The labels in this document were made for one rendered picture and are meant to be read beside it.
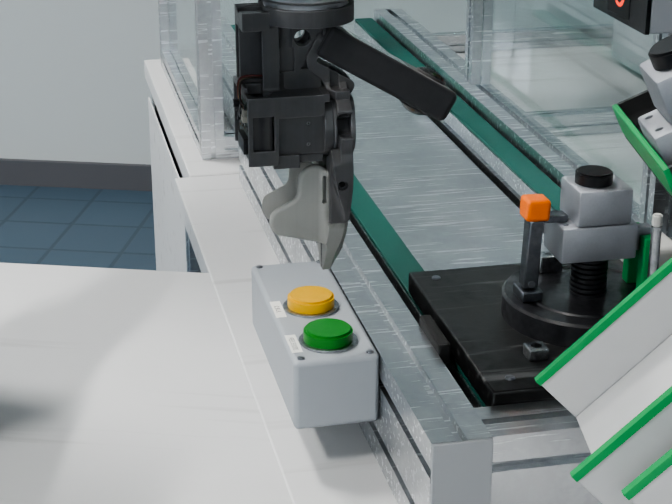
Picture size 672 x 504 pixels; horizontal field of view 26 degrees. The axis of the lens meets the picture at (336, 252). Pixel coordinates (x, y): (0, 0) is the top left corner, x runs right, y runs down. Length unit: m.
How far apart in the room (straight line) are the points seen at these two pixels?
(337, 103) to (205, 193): 0.76
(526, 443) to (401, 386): 0.11
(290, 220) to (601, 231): 0.25
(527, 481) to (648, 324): 0.16
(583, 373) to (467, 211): 0.63
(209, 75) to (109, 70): 2.50
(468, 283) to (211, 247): 0.46
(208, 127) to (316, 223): 0.84
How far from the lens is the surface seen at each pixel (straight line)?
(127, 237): 4.12
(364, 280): 1.31
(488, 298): 1.24
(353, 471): 1.19
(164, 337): 1.44
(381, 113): 1.96
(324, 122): 1.08
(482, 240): 1.52
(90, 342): 1.44
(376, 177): 1.70
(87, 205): 4.38
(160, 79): 2.36
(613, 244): 1.18
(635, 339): 0.99
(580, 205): 1.16
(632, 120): 0.94
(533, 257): 1.18
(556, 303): 1.19
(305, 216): 1.11
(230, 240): 1.67
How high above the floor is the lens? 1.46
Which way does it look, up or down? 22 degrees down
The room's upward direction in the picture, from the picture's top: straight up
